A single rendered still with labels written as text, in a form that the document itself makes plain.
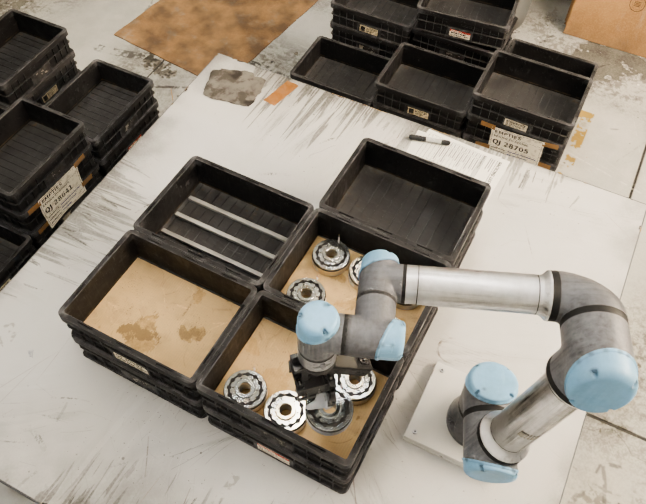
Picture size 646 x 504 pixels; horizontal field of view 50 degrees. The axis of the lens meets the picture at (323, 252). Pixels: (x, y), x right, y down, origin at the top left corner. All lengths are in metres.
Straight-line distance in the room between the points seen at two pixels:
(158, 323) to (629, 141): 2.56
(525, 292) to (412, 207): 0.79
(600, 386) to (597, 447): 1.49
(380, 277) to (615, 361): 0.42
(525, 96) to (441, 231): 1.11
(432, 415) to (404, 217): 0.57
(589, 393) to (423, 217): 0.91
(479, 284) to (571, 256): 0.93
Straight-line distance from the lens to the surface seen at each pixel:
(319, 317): 1.20
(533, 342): 2.00
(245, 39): 3.91
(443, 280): 1.29
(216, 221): 1.99
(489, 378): 1.63
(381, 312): 1.24
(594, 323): 1.27
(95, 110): 3.06
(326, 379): 1.39
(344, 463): 1.54
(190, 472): 1.79
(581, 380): 1.23
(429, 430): 1.79
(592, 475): 2.68
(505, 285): 1.30
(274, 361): 1.74
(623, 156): 3.59
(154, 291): 1.88
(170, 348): 1.79
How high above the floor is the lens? 2.39
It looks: 55 degrees down
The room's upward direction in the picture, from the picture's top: 1 degrees clockwise
